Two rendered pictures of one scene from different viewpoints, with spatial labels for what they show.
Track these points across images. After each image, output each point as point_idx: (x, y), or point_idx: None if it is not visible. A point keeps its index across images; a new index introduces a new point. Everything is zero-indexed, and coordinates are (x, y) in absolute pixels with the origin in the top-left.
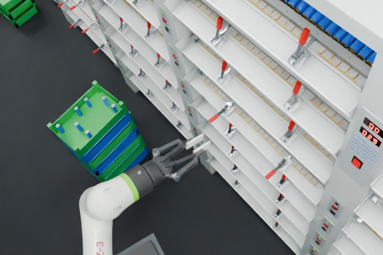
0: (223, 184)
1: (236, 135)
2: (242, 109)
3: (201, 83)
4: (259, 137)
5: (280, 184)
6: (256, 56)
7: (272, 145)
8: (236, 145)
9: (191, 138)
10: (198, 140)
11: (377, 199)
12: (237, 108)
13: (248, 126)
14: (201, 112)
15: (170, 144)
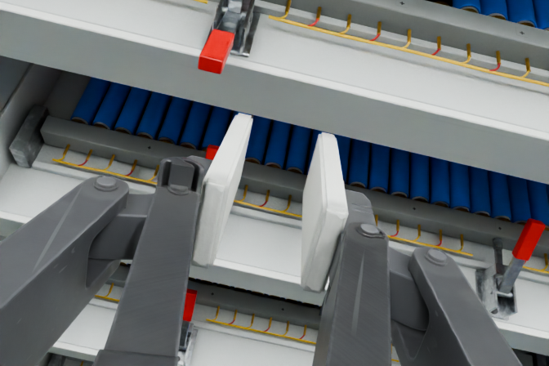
0: None
1: (226, 225)
2: None
3: None
4: (454, 81)
5: (504, 294)
6: None
7: (533, 80)
8: (252, 263)
9: (195, 159)
10: (240, 164)
11: None
12: (278, 10)
13: (376, 59)
14: (21, 217)
15: (34, 252)
